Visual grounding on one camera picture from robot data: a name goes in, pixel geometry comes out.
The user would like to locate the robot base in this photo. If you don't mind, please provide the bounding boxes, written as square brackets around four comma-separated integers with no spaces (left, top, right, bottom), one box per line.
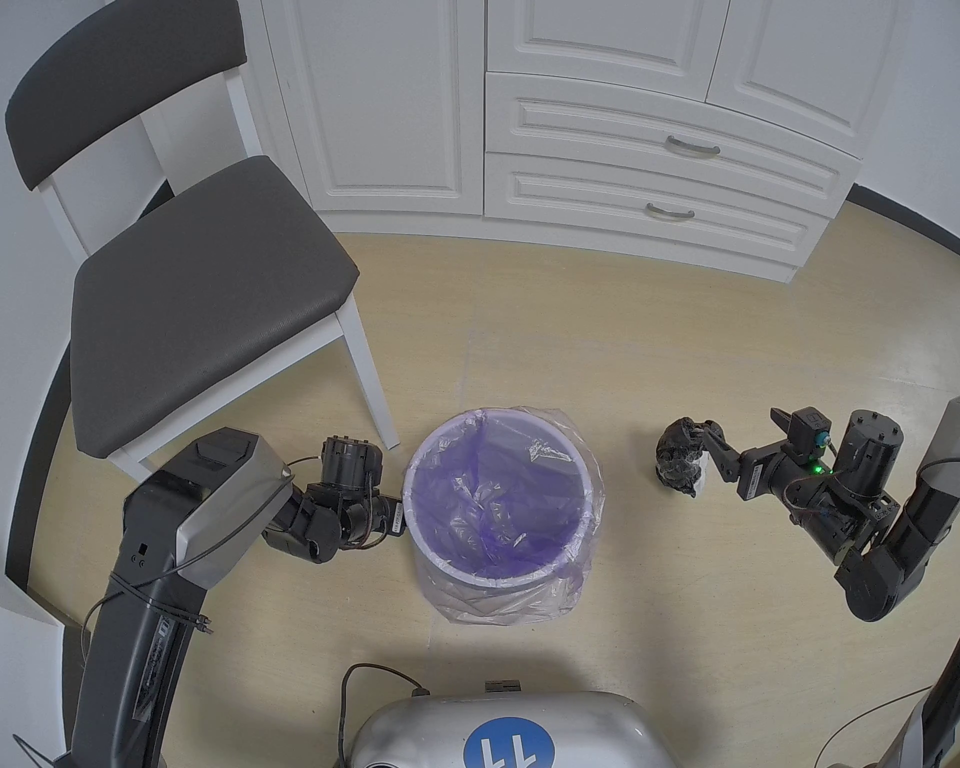
[352,678,669,768]

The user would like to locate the white wardrobe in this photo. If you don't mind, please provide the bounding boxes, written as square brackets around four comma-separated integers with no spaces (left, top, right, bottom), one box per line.
[236,0,901,285]

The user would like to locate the black plastic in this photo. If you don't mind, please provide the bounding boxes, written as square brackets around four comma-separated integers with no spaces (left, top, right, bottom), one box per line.
[654,416,725,500]

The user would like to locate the black cable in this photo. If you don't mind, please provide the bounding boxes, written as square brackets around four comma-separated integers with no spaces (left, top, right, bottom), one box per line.
[337,662,430,768]

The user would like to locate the white trash bin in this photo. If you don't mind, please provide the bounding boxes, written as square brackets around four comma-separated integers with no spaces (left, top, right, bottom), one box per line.
[405,407,601,594]

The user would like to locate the white chair grey cushions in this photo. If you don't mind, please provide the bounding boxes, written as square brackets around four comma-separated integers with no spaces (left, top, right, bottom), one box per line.
[3,0,401,485]

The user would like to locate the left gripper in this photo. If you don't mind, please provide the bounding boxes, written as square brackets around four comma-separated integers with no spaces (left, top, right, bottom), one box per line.
[346,492,407,549]

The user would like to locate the purple plastic bag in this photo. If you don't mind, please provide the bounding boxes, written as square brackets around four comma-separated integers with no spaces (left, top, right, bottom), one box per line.
[402,405,605,625]

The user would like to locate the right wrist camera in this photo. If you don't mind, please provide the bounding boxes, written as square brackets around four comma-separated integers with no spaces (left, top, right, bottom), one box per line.
[791,407,835,455]

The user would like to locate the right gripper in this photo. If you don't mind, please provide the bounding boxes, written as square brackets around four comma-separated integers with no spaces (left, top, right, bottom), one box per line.
[701,407,834,505]

